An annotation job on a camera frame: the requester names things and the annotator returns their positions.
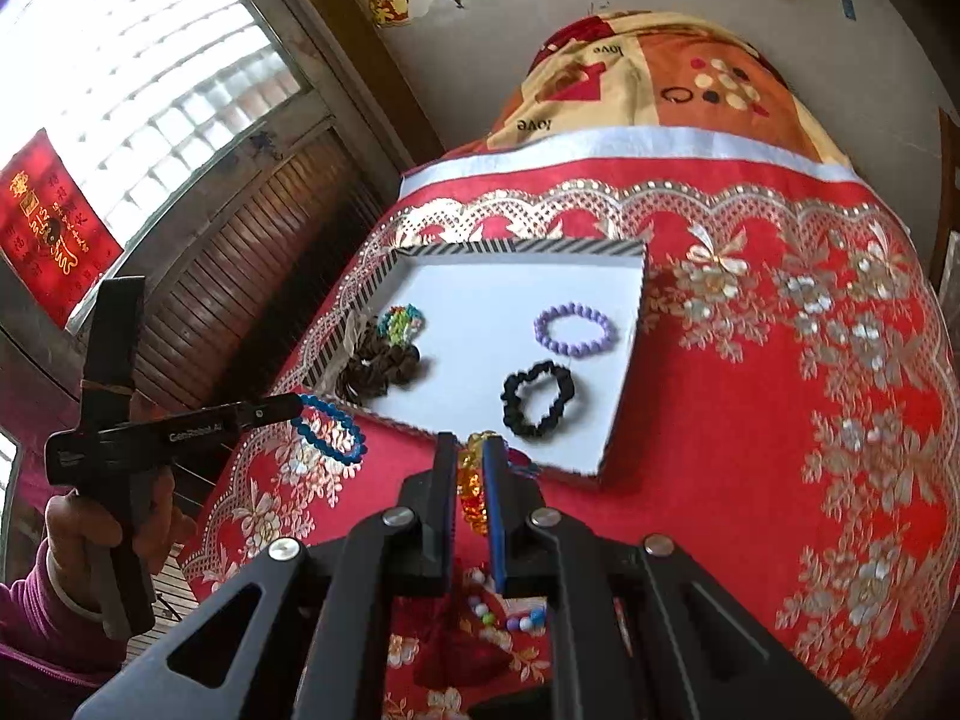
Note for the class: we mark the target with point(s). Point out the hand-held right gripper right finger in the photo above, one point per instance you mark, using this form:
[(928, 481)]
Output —
[(496, 532)]

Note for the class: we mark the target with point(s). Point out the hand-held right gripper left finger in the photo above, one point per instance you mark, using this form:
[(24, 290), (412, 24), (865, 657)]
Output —
[(439, 510)]

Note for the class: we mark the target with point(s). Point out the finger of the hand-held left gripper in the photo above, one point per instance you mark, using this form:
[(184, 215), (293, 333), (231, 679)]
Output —
[(277, 409)]

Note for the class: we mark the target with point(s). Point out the striped white box lid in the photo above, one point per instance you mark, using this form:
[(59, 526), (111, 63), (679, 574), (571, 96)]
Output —
[(465, 300)]

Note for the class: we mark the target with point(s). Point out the person's left forearm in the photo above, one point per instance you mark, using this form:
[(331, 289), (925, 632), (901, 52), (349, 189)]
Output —
[(37, 630)]

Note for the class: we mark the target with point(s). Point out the person's left hand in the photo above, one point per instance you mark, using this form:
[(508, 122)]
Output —
[(157, 517)]

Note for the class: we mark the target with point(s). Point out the wooden door with window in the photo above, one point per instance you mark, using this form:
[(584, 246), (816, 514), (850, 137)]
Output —
[(225, 262)]

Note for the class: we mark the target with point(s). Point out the pale wrist bangle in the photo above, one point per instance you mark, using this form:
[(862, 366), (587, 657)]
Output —
[(71, 600)]

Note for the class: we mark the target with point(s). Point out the red paper poster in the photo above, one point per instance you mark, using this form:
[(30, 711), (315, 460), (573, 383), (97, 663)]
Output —
[(45, 225)]

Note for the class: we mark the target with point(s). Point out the red floral tablecloth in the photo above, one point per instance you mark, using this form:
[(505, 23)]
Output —
[(750, 405)]

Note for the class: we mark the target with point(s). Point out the printed blanket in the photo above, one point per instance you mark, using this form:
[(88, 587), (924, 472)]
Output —
[(675, 60)]

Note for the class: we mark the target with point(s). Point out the wooden chair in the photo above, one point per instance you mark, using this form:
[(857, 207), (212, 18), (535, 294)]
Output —
[(946, 165)]

